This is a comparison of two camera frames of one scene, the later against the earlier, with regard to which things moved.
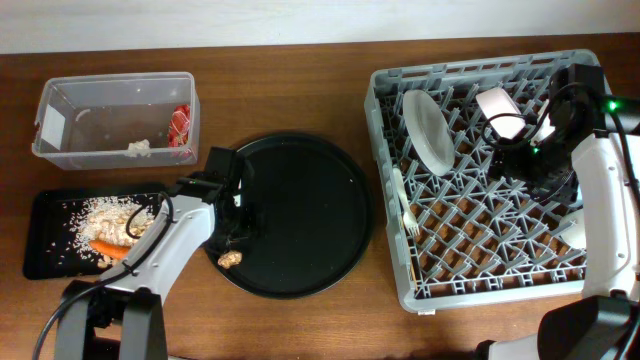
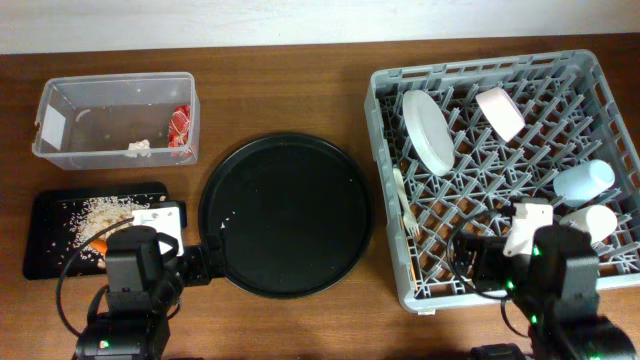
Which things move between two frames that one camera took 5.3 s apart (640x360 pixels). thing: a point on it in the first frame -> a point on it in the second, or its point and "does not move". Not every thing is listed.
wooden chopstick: x=415 y=281 does not move
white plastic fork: x=409 y=218 does not move
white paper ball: x=141 y=147 does not move
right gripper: x=507 y=159 -> x=489 y=249
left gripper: x=244 y=207 -> x=199 y=270
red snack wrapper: x=179 y=126 does not move
